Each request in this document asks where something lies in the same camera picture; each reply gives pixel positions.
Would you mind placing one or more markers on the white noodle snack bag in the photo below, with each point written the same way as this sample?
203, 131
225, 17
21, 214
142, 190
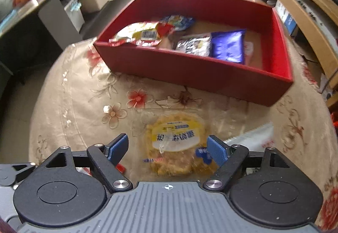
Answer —
255, 140

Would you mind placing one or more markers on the red cardboard box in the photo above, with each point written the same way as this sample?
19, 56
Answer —
265, 85

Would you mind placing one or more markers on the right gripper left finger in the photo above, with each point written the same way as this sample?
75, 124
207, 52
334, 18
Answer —
105, 158

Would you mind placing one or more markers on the silver grey snack packet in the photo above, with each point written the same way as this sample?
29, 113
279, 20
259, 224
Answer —
199, 45

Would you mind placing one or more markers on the white storage bin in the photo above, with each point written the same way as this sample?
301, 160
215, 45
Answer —
73, 11

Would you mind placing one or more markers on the wooden TV cabinet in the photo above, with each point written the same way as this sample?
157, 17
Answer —
298, 6

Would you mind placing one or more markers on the yellow puffed snack bag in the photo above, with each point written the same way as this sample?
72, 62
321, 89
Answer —
175, 144

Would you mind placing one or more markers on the blue foil snack packet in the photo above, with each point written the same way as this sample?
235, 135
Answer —
228, 46

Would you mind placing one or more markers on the yellow red snack bag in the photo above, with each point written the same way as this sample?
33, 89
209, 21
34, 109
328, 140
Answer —
145, 34

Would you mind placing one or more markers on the floral beige tablecloth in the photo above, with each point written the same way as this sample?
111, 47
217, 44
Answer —
83, 103

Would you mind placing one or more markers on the dark long side table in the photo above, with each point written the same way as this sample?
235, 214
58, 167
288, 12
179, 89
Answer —
47, 13

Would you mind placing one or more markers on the blue cartoon snack packet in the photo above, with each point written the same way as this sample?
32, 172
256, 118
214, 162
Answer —
179, 22

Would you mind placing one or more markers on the red silver snack packet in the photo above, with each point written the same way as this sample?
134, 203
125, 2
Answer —
86, 170

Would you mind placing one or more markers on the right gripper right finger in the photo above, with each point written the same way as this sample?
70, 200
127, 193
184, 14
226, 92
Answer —
229, 160

